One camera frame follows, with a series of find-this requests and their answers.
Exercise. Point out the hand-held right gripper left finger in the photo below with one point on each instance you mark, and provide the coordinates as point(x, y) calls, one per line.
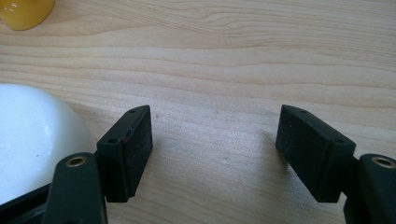
point(124, 155)

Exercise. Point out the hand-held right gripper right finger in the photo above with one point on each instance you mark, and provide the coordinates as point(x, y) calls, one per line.
point(311, 152)

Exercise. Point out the white bowl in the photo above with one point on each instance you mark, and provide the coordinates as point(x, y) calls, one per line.
point(31, 140)

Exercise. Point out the yellow translucent cup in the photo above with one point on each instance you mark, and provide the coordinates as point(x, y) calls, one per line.
point(23, 12)

